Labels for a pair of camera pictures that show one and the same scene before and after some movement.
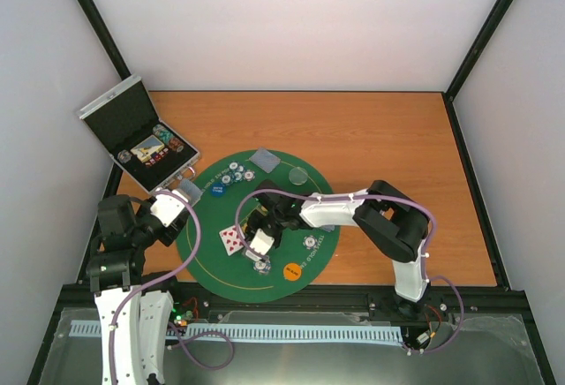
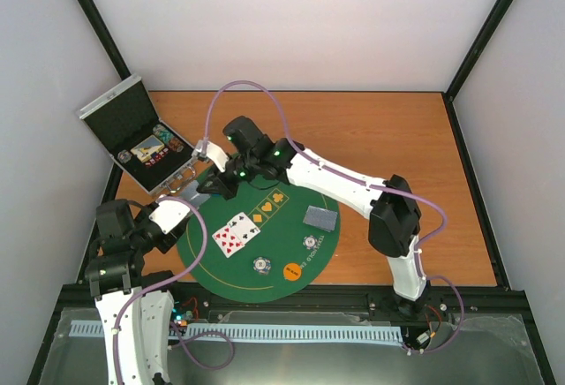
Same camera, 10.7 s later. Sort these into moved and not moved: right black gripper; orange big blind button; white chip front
Moved: right black gripper
Not moved: white chip front; orange big blind button
